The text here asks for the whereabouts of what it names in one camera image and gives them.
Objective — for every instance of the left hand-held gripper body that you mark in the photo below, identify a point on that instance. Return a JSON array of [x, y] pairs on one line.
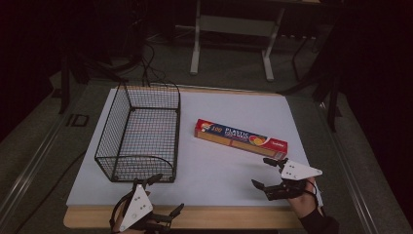
[[136, 208]]

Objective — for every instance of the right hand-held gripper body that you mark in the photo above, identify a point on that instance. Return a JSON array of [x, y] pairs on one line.
[[298, 171]]

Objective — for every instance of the red and blue plastic wrap box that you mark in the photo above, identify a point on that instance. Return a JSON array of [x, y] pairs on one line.
[[238, 138]]

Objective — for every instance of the person's left hand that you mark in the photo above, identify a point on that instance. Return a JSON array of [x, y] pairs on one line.
[[116, 226]]

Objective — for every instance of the person's right hand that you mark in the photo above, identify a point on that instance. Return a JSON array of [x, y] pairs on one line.
[[303, 204]]

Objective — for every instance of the white table mat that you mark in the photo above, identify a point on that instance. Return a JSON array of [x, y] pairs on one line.
[[214, 175]]

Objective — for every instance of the person's black right sleeve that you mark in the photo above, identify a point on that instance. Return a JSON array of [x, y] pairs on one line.
[[319, 225]]

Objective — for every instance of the black stand with legs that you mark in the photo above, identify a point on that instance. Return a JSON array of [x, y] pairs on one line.
[[331, 97]]

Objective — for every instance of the black tripod stand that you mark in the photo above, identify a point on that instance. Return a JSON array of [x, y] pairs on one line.
[[76, 71]]

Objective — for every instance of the grey metal stand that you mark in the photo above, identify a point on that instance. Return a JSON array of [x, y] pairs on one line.
[[233, 26]]

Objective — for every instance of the grey floor rail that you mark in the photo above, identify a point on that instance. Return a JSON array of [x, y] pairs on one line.
[[29, 175], [354, 182]]

